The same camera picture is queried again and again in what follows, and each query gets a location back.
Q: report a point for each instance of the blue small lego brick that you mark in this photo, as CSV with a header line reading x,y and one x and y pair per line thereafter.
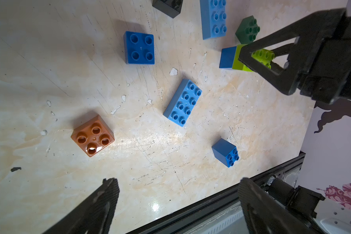
x,y
225,152

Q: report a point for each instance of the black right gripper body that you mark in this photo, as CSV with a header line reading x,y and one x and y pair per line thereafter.
x,y
324,55

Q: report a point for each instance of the white cable duct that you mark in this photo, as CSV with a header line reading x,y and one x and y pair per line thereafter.
x,y
222,225

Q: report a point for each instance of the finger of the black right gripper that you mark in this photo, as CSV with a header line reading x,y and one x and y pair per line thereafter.
x,y
301,54

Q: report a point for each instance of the light blue long lego brick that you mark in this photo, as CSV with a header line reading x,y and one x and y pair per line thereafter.
x,y
183,102

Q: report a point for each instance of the brown square lego brick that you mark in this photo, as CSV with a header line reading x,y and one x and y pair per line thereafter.
x,y
93,136

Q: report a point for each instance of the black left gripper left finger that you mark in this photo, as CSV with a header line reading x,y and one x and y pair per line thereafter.
x,y
94,215

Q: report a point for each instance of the blue square lego brick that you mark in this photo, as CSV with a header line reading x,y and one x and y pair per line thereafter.
x,y
139,48

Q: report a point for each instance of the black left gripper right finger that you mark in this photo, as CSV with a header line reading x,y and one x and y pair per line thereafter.
x,y
281,209

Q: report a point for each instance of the lime green lego brick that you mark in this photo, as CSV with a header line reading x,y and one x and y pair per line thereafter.
x,y
263,56

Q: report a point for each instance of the small dark green lego brick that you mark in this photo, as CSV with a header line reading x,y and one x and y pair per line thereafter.
x,y
248,30

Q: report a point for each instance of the black small lego brick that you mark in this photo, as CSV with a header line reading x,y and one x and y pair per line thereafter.
x,y
172,8

